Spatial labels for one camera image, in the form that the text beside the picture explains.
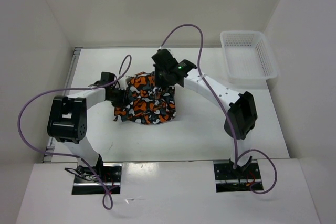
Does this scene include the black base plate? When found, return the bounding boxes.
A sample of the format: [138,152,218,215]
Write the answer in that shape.
[213,161,264,193]
[65,163,122,195]

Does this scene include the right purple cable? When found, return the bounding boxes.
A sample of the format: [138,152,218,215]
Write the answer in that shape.
[160,24,278,195]

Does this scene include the purple cable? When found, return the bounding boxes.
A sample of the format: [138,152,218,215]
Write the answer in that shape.
[160,24,278,195]
[17,55,132,210]

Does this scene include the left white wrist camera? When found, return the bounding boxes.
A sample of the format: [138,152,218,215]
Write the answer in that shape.
[115,76,132,90]

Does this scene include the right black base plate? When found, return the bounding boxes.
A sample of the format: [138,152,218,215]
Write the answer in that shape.
[213,161,264,193]

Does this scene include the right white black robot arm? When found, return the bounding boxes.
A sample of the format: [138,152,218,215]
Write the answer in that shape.
[152,49,258,178]

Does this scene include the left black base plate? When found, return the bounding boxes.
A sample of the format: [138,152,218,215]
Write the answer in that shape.
[65,163,122,195]

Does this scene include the white plastic basket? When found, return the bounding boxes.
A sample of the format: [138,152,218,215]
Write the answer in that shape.
[220,30,279,86]

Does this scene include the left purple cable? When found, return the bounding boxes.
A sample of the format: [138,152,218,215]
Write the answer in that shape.
[17,55,132,210]

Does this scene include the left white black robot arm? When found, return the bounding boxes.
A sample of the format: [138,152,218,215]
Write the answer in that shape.
[47,72,125,182]

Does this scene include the orange camouflage shorts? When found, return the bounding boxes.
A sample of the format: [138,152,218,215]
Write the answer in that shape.
[114,72,176,125]

